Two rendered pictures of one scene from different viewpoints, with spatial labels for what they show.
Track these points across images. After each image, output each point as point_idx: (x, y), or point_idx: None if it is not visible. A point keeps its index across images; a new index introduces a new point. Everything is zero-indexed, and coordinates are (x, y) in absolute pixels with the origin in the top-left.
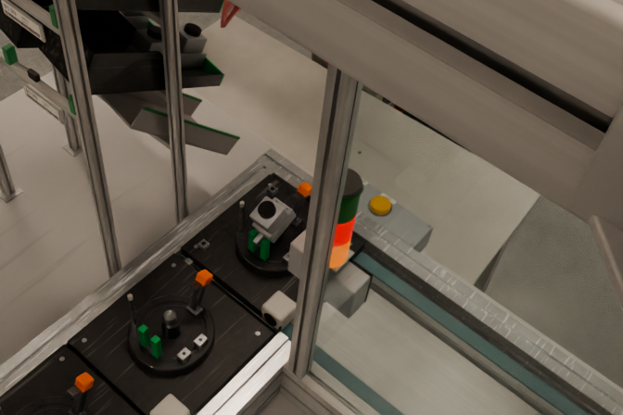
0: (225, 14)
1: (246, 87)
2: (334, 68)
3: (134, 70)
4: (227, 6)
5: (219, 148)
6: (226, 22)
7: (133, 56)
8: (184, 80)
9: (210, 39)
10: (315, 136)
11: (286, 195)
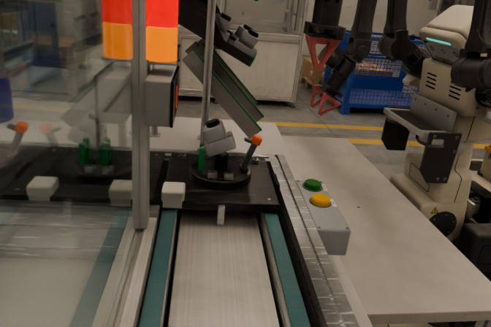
0: (321, 103)
1: (318, 158)
2: None
3: (190, 12)
4: (324, 97)
5: (244, 128)
6: (322, 112)
7: None
8: (223, 43)
9: (322, 140)
10: (335, 188)
11: (260, 166)
